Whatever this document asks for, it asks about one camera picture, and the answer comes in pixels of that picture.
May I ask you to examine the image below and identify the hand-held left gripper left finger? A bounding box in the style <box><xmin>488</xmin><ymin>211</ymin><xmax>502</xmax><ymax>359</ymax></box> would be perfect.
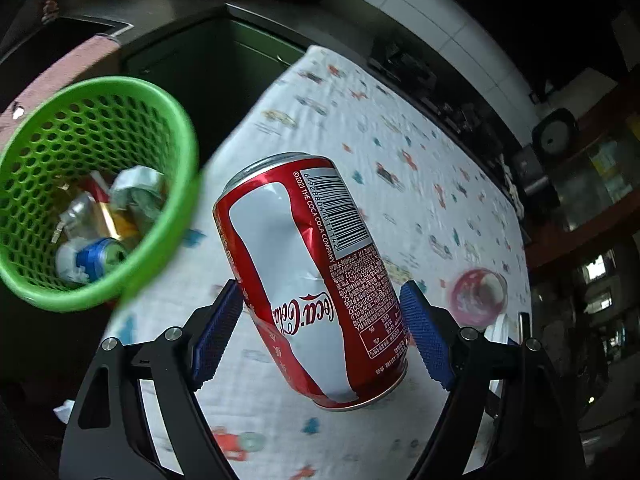
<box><xmin>59</xmin><ymin>280</ymin><xmax>246</xmax><ymax>480</ymax></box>

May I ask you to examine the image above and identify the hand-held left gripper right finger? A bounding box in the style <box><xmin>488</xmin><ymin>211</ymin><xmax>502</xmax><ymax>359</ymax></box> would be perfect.
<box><xmin>399</xmin><ymin>280</ymin><xmax>586</xmax><ymax>480</ymax></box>

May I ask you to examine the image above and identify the red soda can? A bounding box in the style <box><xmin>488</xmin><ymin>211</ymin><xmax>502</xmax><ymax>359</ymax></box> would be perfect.
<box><xmin>212</xmin><ymin>152</ymin><xmax>412</xmax><ymax>412</ymax></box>

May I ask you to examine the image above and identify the green plastic basket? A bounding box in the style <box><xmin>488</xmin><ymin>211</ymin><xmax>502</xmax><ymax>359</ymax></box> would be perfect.
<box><xmin>0</xmin><ymin>76</ymin><xmax>201</xmax><ymax>313</ymax></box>

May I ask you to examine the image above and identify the blue and white drink can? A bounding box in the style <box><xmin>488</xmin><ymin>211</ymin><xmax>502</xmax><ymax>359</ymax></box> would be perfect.
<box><xmin>55</xmin><ymin>237</ymin><xmax>128</xmax><ymax>281</ymax></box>

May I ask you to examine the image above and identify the yellow label plastic bottle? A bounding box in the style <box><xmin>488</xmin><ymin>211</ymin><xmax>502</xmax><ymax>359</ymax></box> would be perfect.
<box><xmin>52</xmin><ymin>172</ymin><xmax>143</xmax><ymax>251</ymax></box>

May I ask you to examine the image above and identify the clear plastic cup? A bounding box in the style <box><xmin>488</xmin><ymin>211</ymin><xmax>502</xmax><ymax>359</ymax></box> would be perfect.
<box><xmin>449</xmin><ymin>267</ymin><xmax>508</xmax><ymax>330</ymax></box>

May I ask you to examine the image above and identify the printed tablecloth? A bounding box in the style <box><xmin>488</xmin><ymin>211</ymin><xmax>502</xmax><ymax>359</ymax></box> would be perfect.
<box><xmin>102</xmin><ymin>45</ymin><xmax>532</xmax><ymax>480</ymax></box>

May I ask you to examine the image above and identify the crumpled white paper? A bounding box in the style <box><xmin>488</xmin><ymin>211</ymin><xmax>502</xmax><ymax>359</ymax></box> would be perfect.
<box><xmin>109</xmin><ymin>166</ymin><xmax>168</xmax><ymax>221</ymax></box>

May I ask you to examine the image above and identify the black round speaker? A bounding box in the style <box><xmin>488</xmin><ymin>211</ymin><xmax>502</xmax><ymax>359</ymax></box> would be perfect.
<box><xmin>531</xmin><ymin>107</ymin><xmax>581</xmax><ymax>158</ymax></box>

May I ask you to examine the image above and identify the dark green cabinet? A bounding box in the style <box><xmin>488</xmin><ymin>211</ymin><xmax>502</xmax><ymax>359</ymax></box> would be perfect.
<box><xmin>120</xmin><ymin>5</ymin><xmax>306</xmax><ymax>171</ymax></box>

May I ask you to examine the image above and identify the black gas stove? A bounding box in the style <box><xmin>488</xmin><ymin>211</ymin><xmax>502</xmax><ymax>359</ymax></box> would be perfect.
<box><xmin>370</xmin><ymin>40</ymin><xmax>506</xmax><ymax>161</ymax></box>

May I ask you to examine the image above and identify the brown wooden shelf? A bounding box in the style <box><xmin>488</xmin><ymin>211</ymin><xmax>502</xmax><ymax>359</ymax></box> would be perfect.
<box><xmin>525</xmin><ymin>80</ymin><xmax>640</xmax><ymax>271</ymax></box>

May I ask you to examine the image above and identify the pink towel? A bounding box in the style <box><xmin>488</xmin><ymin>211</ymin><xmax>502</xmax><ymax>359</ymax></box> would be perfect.
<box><xmin>0</xmin><ymin>35</ymin><xmax>121</xmax><ymax>131</ymax></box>

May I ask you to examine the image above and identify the kitchen sink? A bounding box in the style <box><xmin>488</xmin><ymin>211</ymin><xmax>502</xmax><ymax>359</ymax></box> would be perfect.
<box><xmin>0</xmin><ymin>15</ymin><xmax>133</xmax><ymax>61</ymax></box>

